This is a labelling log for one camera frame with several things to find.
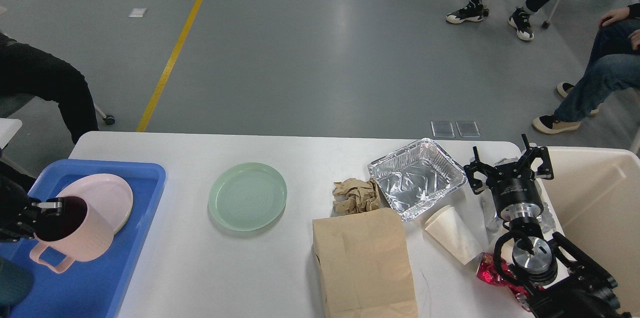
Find blue plastic tray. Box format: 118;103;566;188
0;159;166;318

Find dark green mug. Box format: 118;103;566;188
0;257;34;309

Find floor socket plate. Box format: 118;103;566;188
430;121;456;138
455;121;482;138

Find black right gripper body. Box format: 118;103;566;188
491;177;544;223

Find white paper on floor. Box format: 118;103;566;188
128;7;148;18

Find floor socket plate right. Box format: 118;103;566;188
455;121;482;138

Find seated person in black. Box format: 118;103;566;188
0;33;99;144

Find crumpled brown paper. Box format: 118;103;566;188
332;178;382;214

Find green plate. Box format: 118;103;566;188
207;162;288;232

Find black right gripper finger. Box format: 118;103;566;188
463;146;501;195
510;135;554;181

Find person in blue jeans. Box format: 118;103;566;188
532;2;640;134

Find aluminium foil tray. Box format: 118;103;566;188
367;138;467;222

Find pink plate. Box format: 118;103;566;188
55;173;134;234

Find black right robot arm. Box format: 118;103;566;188
463;134;632;318

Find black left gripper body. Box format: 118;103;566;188
0;175;38;243

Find beige plastic bin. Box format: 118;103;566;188
543;146;640;317

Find brown paper bag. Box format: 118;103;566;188
312;208;419;318

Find red foil wrapper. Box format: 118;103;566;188
476;252;531;312

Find white paper cup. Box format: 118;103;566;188
424;206;483;265

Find pink mug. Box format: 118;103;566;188
29;197;114;274

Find floor socket plate left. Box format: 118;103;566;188
430;121;456;138

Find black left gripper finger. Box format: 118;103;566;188
30;197;66;217

